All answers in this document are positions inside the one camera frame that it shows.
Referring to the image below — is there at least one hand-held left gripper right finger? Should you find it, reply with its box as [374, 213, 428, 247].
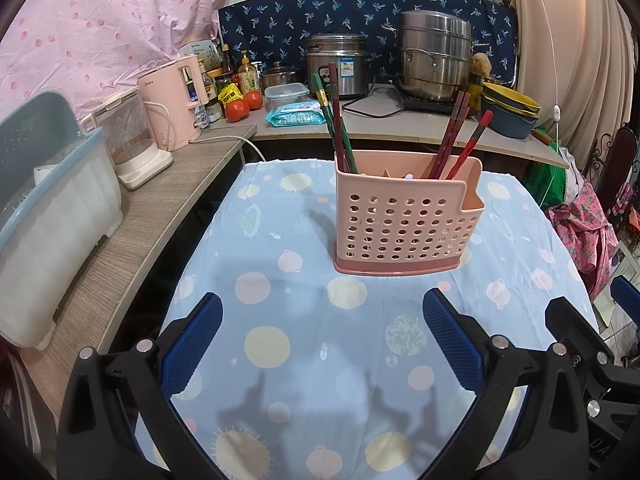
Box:
[417, 287, 591, 480]

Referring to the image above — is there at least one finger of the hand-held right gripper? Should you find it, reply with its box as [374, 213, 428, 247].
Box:
[545, 297, 608, 366]
[611, 276, 640, 312]

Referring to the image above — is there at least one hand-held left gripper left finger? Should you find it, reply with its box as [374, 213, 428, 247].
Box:
[57, 292, 226, 480]

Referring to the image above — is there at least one pink perforated utensil holder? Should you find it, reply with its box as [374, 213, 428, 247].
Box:
[334, 150, 485, 277]

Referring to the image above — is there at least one pink floral cloth bundle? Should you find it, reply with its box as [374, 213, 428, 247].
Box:
[549, 180, 621, 301]

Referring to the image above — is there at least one light blue planet-print tablecloth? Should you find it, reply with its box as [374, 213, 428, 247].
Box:
[137, 157, 608, 480]

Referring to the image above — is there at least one wooden counter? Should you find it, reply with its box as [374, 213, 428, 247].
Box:
[20, 87, 571, 411]

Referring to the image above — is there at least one green bag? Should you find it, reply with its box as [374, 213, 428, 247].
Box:
[522, 142, 568, 208]

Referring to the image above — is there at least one dark metal chair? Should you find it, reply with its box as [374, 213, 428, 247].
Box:
[592, 127, 640, 196]

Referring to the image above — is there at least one white dish box blue lid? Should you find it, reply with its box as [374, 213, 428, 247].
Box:
[0, 90, 125, 351]

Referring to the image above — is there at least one blue bowl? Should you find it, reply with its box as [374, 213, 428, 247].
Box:
[482, 100, 541, 140]

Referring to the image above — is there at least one yellow bowl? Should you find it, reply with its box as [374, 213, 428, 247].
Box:
[481, 82, 542, 113]

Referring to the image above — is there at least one black induction cooker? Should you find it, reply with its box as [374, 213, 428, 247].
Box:
[400, 91, 476, 115]

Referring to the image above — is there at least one pink electric kettle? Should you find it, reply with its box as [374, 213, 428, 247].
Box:
[137, 55, 207, 152]

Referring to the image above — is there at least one beige curtain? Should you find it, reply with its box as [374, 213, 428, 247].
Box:
[510, 0, 640, 161]

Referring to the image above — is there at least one blue wet wipes pack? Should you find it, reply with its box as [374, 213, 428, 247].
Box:
[264, 101, 326, 128]

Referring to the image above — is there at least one clear food container blue lid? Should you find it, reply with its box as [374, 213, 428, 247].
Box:
[264, 83, 311, 111]

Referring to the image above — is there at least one yellow pump bottle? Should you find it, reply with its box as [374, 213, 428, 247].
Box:
[237, 51, 257, 95]

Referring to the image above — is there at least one yellow loofah sponge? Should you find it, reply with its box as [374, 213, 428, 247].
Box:
[471, 52, 493, 81]

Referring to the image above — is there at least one small lidded steel pot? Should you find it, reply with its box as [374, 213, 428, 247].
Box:
[260, 61, 301, 90]

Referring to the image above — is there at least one stainless steel steamer pot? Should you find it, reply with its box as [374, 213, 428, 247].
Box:
[397, 9, 473, 102]

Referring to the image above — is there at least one light green carton box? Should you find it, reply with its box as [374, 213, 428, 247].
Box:
[179, 39, 222, 73]

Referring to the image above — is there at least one silver rice cooker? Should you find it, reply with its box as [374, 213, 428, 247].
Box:
[306, 33, 373, 101]

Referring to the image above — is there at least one pink floral sheet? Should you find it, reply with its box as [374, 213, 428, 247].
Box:
[0, 0, 256, 126]

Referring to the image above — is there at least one navy leaf-print cloth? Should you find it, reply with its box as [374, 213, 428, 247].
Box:
[217, 0, 521, 96]

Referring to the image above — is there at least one white cable with switch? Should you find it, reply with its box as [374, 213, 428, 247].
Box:
[530, 0, 563, 161]

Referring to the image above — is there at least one white kettle power cord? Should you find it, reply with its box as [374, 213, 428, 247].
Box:
[190, 135, 266, 163]

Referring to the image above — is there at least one black power cord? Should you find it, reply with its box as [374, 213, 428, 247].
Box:
[342, 95, 406, 120]

